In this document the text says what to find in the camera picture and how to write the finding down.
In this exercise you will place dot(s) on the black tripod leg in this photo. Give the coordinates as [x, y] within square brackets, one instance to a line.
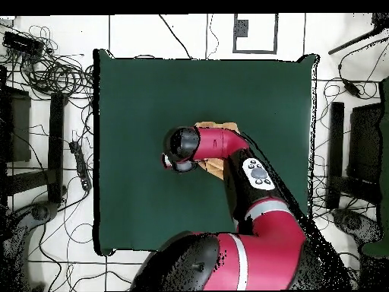
[352, 42]

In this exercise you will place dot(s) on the black stand base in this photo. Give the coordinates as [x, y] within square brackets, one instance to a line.
[352, 222]
[39, 213]

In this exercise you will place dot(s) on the black square panel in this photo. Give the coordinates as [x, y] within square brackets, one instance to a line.
[18, 127]
[364, 143]

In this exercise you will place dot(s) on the grey square frame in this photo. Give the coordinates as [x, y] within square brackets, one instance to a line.
[276, 33]

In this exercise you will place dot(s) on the black power strip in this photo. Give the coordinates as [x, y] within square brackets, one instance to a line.
[80, 165]

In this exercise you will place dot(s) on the green cloth strip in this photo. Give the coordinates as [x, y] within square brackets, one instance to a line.
[384, 152]

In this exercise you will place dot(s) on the dark green tablecloth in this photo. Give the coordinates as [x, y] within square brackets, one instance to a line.
[136, 106]

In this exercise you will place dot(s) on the black flat box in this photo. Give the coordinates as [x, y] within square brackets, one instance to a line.
[22, 42]

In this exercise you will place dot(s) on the orange terry towel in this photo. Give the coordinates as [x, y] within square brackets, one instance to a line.
[214, 167]

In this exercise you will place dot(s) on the black power adapter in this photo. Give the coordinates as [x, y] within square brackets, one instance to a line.
[352, 88]

